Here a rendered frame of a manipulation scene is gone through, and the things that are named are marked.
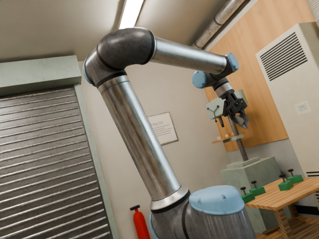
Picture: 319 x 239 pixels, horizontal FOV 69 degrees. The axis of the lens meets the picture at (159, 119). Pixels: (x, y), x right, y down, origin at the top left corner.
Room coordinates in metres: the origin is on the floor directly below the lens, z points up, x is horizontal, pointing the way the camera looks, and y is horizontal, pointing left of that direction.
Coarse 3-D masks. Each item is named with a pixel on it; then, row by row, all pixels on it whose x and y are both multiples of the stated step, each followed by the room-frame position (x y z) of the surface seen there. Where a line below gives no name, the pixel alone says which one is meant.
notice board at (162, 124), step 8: (168, 112) 3.45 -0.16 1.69; (152, 120) 3.35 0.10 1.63; (160, 120) 3.39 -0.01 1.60; (168, 120) 3.44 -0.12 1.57; (160, 128) 3.38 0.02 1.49; (168, 128) 3.42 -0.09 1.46; (160, 136) 3.36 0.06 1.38; (168, 136) 3.41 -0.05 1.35; (176, 136) 3.46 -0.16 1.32; (160, 144) 3.35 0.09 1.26
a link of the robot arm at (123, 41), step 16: (112, 32) 0.66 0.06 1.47; (128, 32) 0.65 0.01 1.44; (144, 32) 0.66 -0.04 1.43; (112, 48) 0.65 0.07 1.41; (128, 48) 0.65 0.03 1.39; (144, 48) 0.67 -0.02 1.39; (160, 48) 0.72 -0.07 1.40; (176, 48) 0.77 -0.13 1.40; (192, 48) 0.84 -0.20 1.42; (112, 64) 0.69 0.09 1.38; (128, 64) 0.70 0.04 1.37; (176, 64) 0.82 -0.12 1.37; (192, 64) 0.86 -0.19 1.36; (208, 64) 0.92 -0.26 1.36; (224, 64) 0.99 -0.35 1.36
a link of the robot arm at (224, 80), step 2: (224, 78) 1.21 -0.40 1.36; (220, 80) 1.20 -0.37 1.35; (222, 80) 1.20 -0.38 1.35; (224, 80) 1.20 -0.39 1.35; (226, 80) 1.21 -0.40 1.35; (218, 82) 1.20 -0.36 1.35; (220, 82) 1.20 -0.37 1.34; (222, 82) 1.20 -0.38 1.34; (224, 82) 1.20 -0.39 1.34; (226, 82) 1.21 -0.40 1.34; (228, 82) 1.22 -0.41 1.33; (216, 84) 1.21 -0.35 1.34; (218, 84) 1.21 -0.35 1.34; (220, 84) 1.20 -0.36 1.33; (222, 84) 1.20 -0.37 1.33; (212, 86) 1.24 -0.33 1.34; (214, 86) 1.23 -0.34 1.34; (216, 86) 1.22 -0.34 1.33; (218, 86) 1.21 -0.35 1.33; (214, 88) 1.23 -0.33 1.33; (216, 88) 1.22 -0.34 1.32; (214, 90) 1.25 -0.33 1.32
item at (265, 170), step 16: (240, 96) 2.59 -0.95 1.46; (208, 112) 3.08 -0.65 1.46; (240, 144) 2.85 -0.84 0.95; (240, 160) 3.09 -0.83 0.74; (256, 160) 2.84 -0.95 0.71; (272, 160) 2.78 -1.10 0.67; (224, 176) 2.96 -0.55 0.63; (240, 176) 2.69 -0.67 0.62; (256, 176) 2.65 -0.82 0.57; (272, 176) 2.75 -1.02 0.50; (240, 192) 2.78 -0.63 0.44; (256, 208) 2.63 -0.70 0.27; (288, 208) 2.77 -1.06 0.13; (256, 224) 2.71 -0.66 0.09; (272, 224) 2.65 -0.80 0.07
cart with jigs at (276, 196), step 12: (288, 180) 2.11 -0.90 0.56; (300, 180) 2.09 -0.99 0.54; (312, 180) 2.02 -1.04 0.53; (252, 192) 2.08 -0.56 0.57; (264, 192) 2.08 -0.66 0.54; (276, 192) 2.00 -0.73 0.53; (288, 192) 1.90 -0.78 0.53; (300, 192) 1.81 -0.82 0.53; (312, 192) 1.78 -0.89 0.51; (252, 204) 1.88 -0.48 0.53; (264, 204) 1.79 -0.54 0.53; (276, 204) 1.71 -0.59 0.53; (288, 204) 1.69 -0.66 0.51; (276, 216) 1.72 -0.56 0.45; (276, 228) 2.19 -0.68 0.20; (288, 228) 1.69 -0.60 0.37; (300, 228) 2.05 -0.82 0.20; (312, 228) 1.99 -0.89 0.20
